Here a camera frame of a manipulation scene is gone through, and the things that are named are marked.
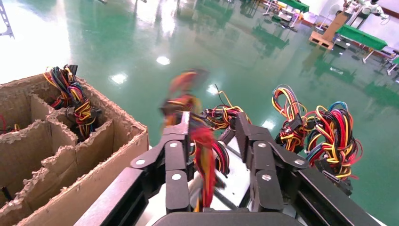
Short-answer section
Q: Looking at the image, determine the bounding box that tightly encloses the green cloth table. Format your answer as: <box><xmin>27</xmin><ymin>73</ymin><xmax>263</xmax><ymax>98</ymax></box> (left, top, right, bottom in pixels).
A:
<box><xmin>277</xmin><ymin>0</ymin><xmax>311</xmax><ymax>15</ymax></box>
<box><xmin>335</xmin><ymin>24</ymin><xmax>389</xmax><ymax>65</ymax></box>

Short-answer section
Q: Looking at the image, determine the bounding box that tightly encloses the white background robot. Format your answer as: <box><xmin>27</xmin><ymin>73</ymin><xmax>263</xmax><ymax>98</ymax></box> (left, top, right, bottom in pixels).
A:
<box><xmin>343</xmin><ymin>0</ymin><xmax>390</xmax><ymax>20</ymax></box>

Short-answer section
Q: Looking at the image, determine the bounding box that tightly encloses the cardboard panel on wooden pallet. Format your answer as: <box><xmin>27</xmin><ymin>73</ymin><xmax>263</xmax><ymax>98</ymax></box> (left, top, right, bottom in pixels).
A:
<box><xmin>308</xmin><ymin>12</ymin><xmax>350</xmax><ymax>50</ymax></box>

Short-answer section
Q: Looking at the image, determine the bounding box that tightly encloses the grey metal truss frame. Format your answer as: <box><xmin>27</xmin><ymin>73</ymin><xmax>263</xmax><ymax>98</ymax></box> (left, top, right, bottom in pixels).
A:
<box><xmin>0</xmin><ymin>0</ymin><xmax>16</xmax><ymax>40</ymax></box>

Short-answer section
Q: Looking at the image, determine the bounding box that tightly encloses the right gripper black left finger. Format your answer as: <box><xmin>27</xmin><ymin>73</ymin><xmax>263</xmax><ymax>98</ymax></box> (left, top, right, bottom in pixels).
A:
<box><xmin>74</xmin><ymin>112</ymin><xmax>192</xmax><ymax>226</ymax></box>

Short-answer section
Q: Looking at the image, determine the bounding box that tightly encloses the wire harness in box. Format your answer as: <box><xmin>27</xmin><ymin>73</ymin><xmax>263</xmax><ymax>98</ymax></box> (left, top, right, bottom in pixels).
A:
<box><xmin>43</xmin><ymin>64</ymin><xmax>102</xmax><ymax>143</ymax></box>

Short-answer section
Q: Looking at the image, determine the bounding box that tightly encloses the brown cardboard box with dividers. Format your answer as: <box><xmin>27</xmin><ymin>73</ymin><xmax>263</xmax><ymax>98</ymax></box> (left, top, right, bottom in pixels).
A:
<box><xmin>0</xmin><ymin>73</ymin><xmax>150</xmax><ymax>226</ymax></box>

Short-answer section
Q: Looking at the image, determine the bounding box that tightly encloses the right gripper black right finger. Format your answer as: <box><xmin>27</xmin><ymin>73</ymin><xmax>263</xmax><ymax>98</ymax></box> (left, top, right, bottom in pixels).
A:
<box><xmin>235</xmin><ymin>112</ymin><xmax>381</xmax><ymax>226</ymax></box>

